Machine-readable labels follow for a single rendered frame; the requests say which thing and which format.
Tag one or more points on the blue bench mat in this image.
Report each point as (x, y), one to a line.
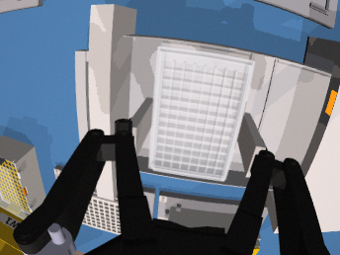
(37, 66)

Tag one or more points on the yellow open-top box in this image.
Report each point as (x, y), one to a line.
(8, 223)

